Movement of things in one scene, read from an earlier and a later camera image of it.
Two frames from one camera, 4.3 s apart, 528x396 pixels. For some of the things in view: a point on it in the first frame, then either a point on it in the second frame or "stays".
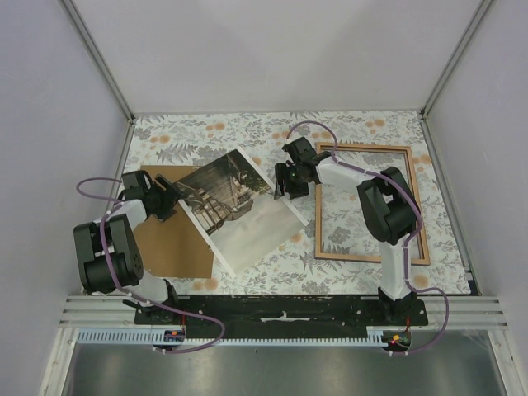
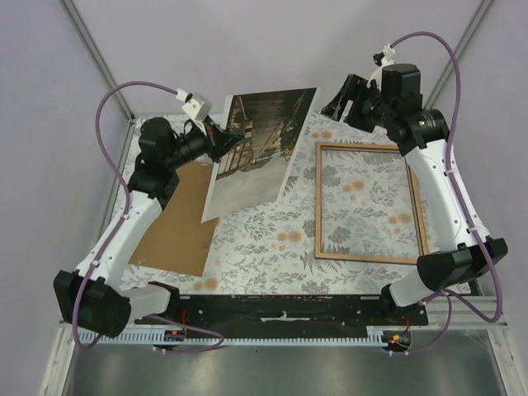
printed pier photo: (234, 207) to (253, 172)
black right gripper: (281, 172) to (353, 89)
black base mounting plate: (282, 316) stays
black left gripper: (171, 197) to (218, 139)
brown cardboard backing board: (174, 248) stays
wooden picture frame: (318, 223) stays
